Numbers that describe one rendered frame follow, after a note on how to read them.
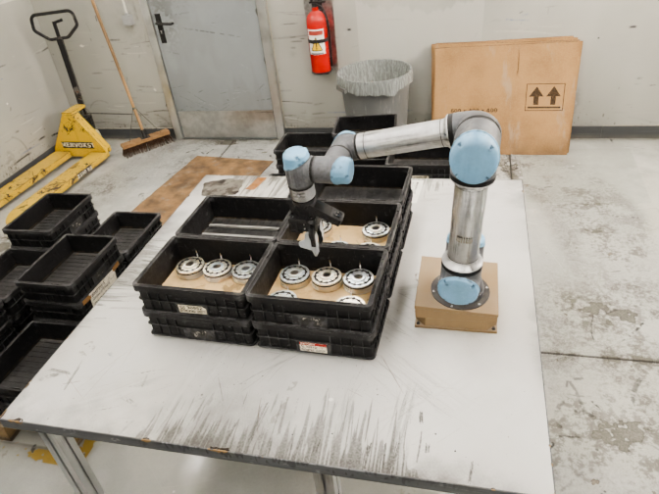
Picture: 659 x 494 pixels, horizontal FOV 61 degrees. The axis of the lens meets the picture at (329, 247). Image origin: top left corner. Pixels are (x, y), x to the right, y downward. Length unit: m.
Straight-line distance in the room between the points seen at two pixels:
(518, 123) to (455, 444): 3.33
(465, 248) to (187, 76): 4.03
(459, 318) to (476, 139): 0.68
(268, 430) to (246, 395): 0.15
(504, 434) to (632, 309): 1.71
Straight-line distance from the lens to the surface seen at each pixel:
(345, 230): 2.15
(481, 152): 1.39
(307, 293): 1.86
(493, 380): 1.76
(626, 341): 3.03
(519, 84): 4.55
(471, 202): 1.49
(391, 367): 1.78
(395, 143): 1.59
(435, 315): 1.86
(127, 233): 3.39
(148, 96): 5.57
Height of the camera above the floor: 1.99
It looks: 34 degrees down
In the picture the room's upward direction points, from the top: 7 degrees counter-clockwise
